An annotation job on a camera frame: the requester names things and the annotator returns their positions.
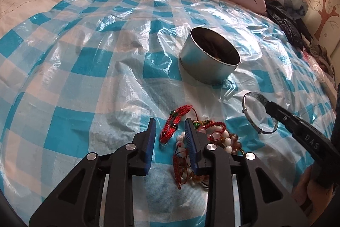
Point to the silver bangle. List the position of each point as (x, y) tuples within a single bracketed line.
[(259, 97)]

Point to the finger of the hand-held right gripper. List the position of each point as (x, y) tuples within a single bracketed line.
[(281, 115)]

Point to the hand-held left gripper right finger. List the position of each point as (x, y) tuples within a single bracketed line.
[(191, 147)]

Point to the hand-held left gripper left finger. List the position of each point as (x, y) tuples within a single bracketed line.
[(148, 147)]

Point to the blue checkered plastic sheet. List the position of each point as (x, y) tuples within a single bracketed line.
[(79, 83)]

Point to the black jacket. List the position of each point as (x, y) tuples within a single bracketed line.
[(287, 22)]

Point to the pile of clothes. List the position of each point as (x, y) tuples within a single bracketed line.
[(321, 54)]

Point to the person's right hand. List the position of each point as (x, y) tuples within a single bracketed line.
[(305, 187)]

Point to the clear plastic bag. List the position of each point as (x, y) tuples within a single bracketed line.
[(322, 78)]

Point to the brown tree wall sticker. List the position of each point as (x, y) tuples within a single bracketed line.
[(325, 14)]

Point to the round metal tin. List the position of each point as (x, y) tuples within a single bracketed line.
[(202, 65)]

